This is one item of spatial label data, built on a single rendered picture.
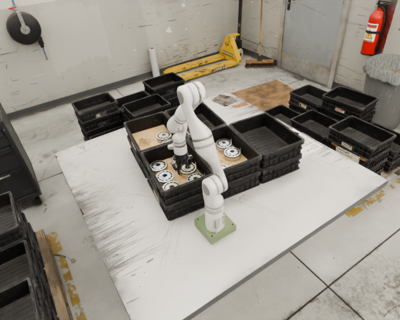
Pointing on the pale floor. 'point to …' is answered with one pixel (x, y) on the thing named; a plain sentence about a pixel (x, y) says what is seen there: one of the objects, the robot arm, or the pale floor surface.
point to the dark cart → (7, 158)
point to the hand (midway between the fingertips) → (183, 171)
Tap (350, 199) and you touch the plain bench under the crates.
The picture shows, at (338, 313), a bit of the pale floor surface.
